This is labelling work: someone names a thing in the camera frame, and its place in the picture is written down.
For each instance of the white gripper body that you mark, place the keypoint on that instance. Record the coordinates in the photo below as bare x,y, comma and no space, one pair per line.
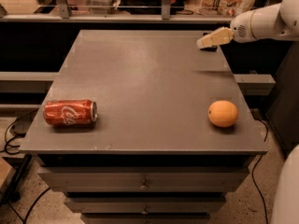
240,29

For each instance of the top drawer knob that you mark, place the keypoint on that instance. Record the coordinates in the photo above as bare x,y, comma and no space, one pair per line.
144,185

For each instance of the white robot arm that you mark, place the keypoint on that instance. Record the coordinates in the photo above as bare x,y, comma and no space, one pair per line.
278,22

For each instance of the metal railing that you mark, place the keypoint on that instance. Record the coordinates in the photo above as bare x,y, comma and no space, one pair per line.
75,11

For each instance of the grey drawer cabinet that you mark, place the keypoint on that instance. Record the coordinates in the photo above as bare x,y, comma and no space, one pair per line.
173,135

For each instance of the red coke can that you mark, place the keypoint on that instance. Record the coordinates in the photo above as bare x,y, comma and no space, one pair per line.
70,112

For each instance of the orange fruit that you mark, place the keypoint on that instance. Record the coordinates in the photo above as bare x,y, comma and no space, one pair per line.
223,114

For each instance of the black bag behind rail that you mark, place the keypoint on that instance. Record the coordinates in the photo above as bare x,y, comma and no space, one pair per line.
146,0

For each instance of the drawer knob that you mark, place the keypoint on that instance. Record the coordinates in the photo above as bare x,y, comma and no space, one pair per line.
145,211
144,185

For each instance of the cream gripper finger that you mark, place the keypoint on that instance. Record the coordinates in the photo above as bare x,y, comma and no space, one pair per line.
220,36

